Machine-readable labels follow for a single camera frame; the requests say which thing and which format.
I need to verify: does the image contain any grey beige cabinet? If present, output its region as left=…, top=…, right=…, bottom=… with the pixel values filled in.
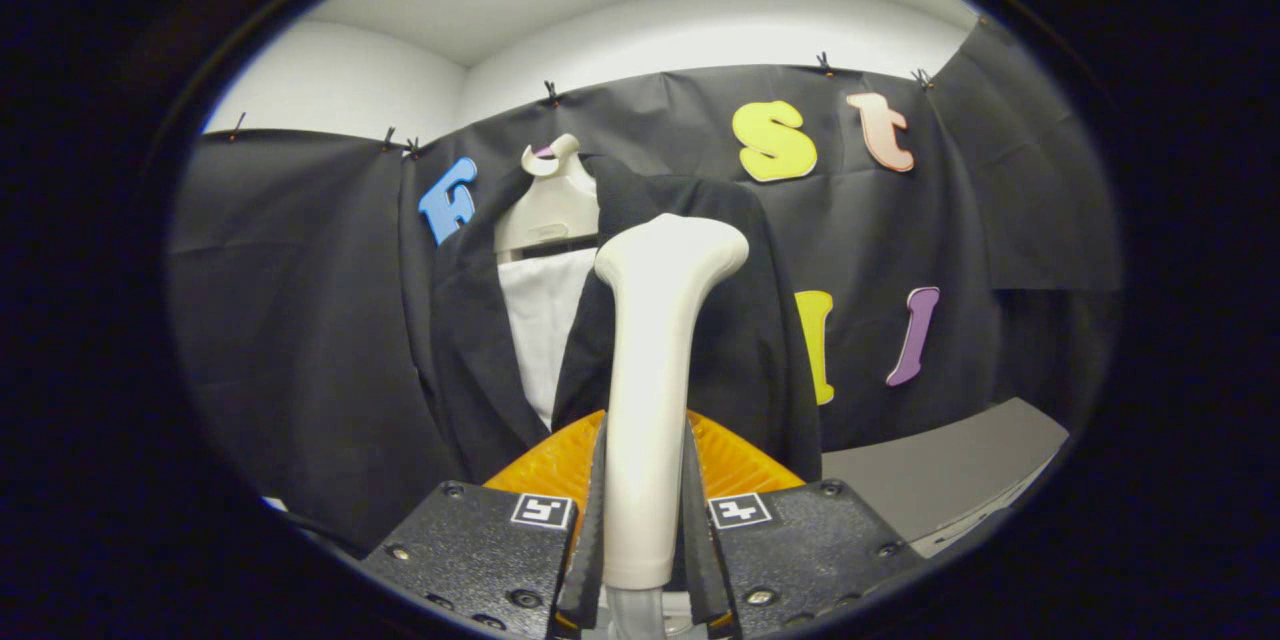
left=820, top=397, right=1071, bottom=561

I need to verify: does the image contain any white plastic hanger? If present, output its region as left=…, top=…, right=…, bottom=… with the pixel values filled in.
left=493, top=133, right=601, bottom=256

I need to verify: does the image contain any black backdrop cloth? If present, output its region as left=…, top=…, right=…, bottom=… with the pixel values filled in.
left=165, top=15, right=1123, bottom=556

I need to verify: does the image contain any white shirt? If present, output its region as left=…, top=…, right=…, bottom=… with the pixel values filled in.
left=498, top=248, right=599, bottom=431

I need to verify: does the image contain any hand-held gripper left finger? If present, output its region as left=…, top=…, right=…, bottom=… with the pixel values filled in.
left=360, top=408, right=609, bottom=640

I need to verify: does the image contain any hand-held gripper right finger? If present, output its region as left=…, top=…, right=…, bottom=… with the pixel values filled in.
left=683, top=408, right=926, bottom=640

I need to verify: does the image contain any black suit jacket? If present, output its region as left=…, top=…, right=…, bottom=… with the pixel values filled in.
left=430, top=155, right=823, bottom=486

